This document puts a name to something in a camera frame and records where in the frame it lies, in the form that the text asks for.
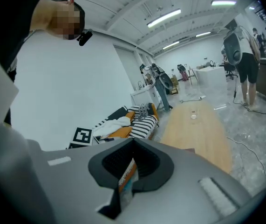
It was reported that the person's head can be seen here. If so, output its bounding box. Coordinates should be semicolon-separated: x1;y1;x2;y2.
30;0;86;41

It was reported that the black head-worn camera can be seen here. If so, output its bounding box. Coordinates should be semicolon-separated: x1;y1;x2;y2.
76;28;94;47

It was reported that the wooden coffee table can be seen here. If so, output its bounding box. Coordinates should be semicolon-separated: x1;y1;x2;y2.
160;101;233;175

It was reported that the black office chair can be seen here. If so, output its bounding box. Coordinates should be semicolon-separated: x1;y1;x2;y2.
220;63;239;80

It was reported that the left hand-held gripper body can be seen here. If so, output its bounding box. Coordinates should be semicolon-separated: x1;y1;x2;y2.
66;126;94;150

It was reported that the white bedside cabinet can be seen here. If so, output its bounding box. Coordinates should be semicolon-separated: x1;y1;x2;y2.
130;84;164;107

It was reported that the white fluffy throw blanket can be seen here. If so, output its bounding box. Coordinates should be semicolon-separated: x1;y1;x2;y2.
93;116;131;137

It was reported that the black floor cable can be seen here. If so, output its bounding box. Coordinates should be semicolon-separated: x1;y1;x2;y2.
232;73;266;119

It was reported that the white block table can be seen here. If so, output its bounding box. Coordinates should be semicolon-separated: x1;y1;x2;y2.
196;66;228;95

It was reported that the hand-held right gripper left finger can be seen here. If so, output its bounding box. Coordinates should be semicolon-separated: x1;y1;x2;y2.
27;138;135;224

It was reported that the person's black clothed body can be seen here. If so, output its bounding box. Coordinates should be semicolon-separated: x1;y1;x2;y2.
0;0;48;126

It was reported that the white power strip cable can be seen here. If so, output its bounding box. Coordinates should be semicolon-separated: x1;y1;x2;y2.
227;136;266;182

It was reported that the grey patterned cloth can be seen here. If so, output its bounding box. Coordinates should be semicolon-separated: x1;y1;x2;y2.
136;103;154;121

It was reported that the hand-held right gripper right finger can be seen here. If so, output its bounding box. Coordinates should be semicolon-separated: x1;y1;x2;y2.
121;138;252;224

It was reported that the black cable with white plug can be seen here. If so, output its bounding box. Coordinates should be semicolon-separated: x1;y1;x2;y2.
180;96;206;104

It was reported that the black white striped blanket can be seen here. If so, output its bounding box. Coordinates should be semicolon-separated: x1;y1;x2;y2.
93;105;159;140

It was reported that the orange sofa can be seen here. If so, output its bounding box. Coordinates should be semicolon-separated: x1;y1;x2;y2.
93;103;160;141

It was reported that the orange cushion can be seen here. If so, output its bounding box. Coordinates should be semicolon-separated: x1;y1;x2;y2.
123;111;136;122
100;126;133;140

